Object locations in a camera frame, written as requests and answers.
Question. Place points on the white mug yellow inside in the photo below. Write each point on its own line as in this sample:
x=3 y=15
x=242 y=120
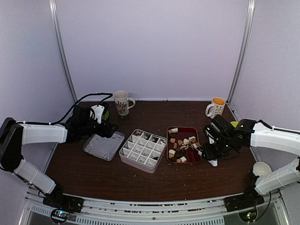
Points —
x=216 y=107

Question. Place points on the yellow green small bowl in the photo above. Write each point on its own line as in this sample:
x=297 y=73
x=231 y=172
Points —
x=234 y=123

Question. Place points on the lilac bunny tin lid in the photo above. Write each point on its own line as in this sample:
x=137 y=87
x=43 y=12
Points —
x=103 y=147

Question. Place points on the white bowl near right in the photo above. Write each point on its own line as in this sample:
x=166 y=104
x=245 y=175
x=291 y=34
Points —
x=261 y=168

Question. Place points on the red chocolate tray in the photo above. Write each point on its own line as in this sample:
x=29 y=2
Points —
x=178 y=150

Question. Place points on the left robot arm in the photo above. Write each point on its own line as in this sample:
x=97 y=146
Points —
x=15 y=135

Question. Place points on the front aluminium rail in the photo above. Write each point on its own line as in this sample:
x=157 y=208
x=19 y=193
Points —
x=210 y=211

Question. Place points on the white bowl on saucer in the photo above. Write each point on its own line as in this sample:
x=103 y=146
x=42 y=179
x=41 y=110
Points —
x=94 y=108

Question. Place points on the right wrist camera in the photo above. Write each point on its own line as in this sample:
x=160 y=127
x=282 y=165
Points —
x=210 y=137

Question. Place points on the left aluminium frame post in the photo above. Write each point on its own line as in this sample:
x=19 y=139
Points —
x=62 y=55

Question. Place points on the right aluminium frame post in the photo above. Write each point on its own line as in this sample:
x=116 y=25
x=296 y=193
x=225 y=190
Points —
x=243 y=49

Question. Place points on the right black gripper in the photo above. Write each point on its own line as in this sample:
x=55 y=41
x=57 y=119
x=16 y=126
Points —
x=209 y=155

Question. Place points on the aluminium frame post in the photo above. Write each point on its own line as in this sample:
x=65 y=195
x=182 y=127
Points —
x=243 y=49
x=62 y=55

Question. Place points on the white metal tongs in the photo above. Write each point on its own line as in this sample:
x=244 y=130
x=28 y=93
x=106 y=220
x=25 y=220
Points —
x=200 y=152

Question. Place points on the tall floral mug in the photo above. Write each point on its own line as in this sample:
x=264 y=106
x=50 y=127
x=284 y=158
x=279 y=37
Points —
x=123 y=102

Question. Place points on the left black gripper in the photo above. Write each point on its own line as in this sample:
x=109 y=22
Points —
x=103 y=133

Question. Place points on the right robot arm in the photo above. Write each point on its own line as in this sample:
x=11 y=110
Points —
x=263 y=135

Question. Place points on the green saucer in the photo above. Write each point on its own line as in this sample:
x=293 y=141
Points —
x=107 y=114

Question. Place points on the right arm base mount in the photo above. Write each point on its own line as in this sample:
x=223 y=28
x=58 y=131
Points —
x=246 y=207

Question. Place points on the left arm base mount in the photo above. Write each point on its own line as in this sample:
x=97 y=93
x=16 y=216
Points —
x=63 y=210

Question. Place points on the lilac tin box with dividers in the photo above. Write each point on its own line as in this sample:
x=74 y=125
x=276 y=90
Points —
x=143 y=150

